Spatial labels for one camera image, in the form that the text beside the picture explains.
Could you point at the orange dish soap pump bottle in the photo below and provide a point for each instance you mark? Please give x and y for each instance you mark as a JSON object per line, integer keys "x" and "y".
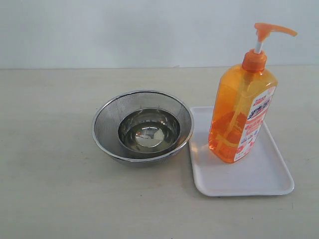
{"x": 244, "y": 94}

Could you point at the small stainless steel bowl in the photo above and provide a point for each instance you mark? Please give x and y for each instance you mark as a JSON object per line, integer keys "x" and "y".
{"x": 149, "y": 132}

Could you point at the steel mesh colander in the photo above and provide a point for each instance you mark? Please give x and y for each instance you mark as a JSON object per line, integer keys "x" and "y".
{"x": 107, "y": 119}

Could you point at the white rectangular plastic tray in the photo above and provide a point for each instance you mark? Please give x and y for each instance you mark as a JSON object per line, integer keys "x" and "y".
{"x": 262, "y": 172}

